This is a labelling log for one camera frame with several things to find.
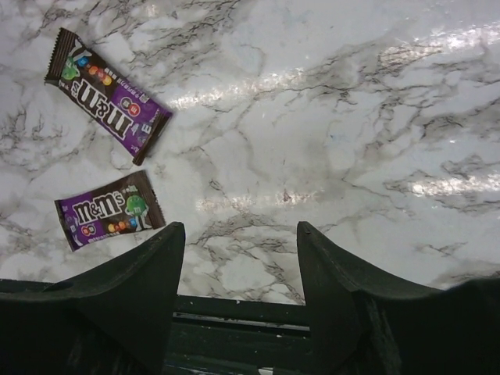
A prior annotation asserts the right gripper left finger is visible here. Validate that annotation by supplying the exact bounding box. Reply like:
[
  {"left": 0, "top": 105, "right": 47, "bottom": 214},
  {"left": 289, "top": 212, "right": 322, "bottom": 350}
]
[{"left": 1, "top": 222, "right": 185, "bottom": 374}]

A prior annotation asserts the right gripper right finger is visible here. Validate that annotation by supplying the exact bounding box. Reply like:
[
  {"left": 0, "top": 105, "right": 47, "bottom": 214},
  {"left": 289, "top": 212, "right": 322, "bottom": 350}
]
[{"left": 297, "top": 222, "right": 499, "bottom": 374}]

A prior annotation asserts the purple m&m's bag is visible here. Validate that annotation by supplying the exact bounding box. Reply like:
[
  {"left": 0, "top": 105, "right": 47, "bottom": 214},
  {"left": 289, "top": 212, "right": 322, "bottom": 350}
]
[
  {"left": 55, "top": 170, "right": 166, "bottom": 252},
  {"left": 45, "top": 27, "right": 173, "bottom": 166}
]

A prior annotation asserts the black mounting base plate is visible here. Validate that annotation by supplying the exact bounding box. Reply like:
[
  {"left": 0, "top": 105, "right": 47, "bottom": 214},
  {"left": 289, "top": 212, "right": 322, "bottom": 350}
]
[{"left": 1, "top": 295, "right": 313, "bottom": 374}]

